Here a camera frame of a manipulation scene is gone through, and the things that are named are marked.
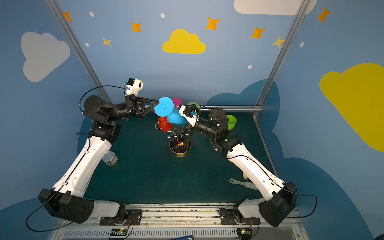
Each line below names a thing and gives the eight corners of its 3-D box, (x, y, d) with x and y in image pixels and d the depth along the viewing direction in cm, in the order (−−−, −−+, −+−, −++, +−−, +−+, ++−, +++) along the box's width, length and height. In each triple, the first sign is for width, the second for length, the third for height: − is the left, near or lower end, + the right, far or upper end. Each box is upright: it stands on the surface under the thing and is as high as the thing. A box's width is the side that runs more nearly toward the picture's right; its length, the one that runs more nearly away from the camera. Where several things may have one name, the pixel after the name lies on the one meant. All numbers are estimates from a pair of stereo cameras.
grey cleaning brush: (229, 181, 89) (229, 180, 87) (229, 177, 91) (230, 176, 89) (256, 190, 86) (257, 189, 84) (256, 186, 88) (257, 184, 86)
